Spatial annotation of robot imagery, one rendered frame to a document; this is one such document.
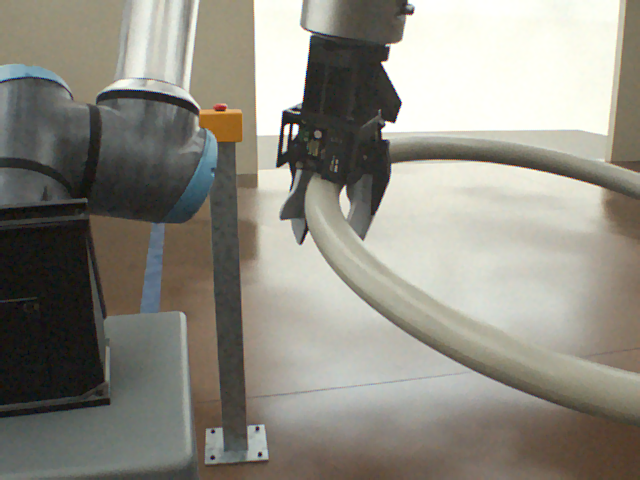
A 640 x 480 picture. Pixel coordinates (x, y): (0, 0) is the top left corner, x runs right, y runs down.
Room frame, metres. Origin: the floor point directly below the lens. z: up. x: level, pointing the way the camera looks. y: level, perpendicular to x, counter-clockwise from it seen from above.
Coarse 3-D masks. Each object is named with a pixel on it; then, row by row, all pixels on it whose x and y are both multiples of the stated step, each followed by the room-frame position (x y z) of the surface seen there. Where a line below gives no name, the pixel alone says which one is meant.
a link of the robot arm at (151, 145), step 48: (144, 0) 0.93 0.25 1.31; (192, 0) 0.96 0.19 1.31; (144, 48) 0.90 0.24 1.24; (192, 48) 0.96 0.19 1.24; (144, 96) 0.85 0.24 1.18; (144, 144) 0.83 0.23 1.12; (192, 144) 0.87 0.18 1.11; (96, 192) 0.79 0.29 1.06; (144, 192) 0.82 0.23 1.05; (192, 192) 0.85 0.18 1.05
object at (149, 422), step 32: (128, 320) 0.86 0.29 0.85; (160, 320) 0.86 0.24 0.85; (128, 352) 0.75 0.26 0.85; (160, 352) 0.76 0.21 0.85; (128, 384) 0.67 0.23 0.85; (160, 384) 0.67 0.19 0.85; (32, 416) 0.59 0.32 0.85; (64, 416) 0.59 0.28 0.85; (96, 416) 0.60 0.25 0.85; (128, 416) 0.60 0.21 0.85; (160, 416) 0.60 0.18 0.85; (192, 416) 0.75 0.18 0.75; (0, 448) 0.53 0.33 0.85; (32, 448) 0.53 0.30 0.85; (64, 448) 0.53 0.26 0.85; (96, 448) 0.54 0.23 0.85; (128, 448) 0.54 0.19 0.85; (160, 448) 0.54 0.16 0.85; (192, 448) 0.55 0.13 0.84
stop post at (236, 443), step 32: (224, 128) 1.71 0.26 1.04; (224, 160) 1.73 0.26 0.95; (224, 192) 1.73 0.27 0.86; (224, 224) 1.72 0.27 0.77; (224, 256) 1.72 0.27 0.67; (224, 288) 1.72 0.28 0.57; (224, 320) 1.72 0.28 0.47; (224, 352) 1.72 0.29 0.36; (224, 384) 1.72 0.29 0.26; (224, 416) 1.72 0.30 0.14; (224, 448) 1.72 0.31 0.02; (256, 448) 1.74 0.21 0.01
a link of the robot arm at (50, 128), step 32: (0, 96) 0.76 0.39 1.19; (32, 96) 0.78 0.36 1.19; (64, 96) 0.84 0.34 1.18; (0, 128) 0.73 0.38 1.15; (32, 128) 0.75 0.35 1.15; (64, 128) 0.77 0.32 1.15; (96, 128) 0.80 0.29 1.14; (32, 160) 0.71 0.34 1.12; (64, 160) 0.76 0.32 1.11; (96, 160) 0.78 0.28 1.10
